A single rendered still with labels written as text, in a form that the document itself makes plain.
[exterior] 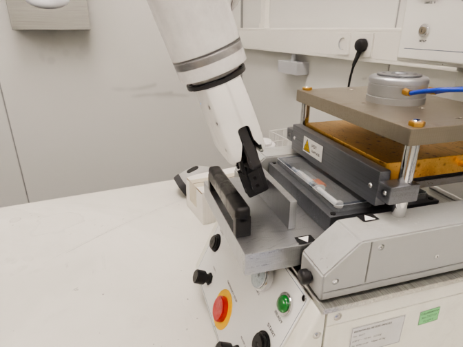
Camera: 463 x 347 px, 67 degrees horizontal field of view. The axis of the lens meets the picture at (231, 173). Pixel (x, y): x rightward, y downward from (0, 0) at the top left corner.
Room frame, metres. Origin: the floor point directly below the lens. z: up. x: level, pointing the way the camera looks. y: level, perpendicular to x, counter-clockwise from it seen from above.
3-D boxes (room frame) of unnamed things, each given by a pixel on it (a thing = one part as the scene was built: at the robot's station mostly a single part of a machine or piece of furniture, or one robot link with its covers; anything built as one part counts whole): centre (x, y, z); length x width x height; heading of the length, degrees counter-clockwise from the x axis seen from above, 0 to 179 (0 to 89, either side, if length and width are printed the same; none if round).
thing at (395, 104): (0.50, -0.27, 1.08); 0.31 x 0.24 x 0.13; 16
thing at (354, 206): (0.48, -0.13, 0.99); 0.18 x 0.06 x 0.02; 16
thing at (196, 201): (0.86, 0.02, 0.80); 0.19 x 0.13 x 0.09; 114
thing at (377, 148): (0.51, -0.24, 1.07); 0.22 x 0.17 x 0.10; 16
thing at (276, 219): (0.48, -0.13, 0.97); 0.30 x 0.22 x 0.08; 106
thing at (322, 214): (0.49, -0.17, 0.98); 0.20 x 0.17 x 0.03; 16
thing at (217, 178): (0.44, 0.01, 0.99); 0.15 x 0.02 x 0.04; 16
